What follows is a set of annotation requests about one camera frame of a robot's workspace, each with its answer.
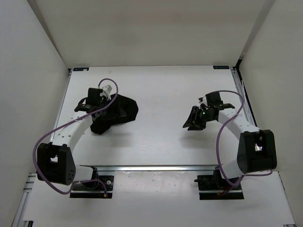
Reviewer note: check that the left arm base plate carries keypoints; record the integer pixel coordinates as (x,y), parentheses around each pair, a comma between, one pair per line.
(95,190)

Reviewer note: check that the left blue corner label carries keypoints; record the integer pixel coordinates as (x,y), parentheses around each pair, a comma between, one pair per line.
(80,69)

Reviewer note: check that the right blue corner label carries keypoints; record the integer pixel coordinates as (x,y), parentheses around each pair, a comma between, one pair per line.
(219,67)

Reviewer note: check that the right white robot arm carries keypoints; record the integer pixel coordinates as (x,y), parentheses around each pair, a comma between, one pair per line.
(256,154)

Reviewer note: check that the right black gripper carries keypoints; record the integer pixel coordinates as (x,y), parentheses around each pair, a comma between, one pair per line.
(193,121)

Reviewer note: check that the blue corner label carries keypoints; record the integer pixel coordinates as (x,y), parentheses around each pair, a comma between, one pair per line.
(219,67)
(80,69)

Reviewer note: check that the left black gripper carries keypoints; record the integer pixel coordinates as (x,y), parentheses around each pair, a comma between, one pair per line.
(104,100)

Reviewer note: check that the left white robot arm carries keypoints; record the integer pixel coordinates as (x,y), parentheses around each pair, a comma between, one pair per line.
(55,159)

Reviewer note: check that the black skirt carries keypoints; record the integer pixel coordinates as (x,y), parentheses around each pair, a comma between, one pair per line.
(123,110)

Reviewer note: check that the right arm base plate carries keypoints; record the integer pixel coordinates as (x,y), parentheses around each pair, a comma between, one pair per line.
(214,187)

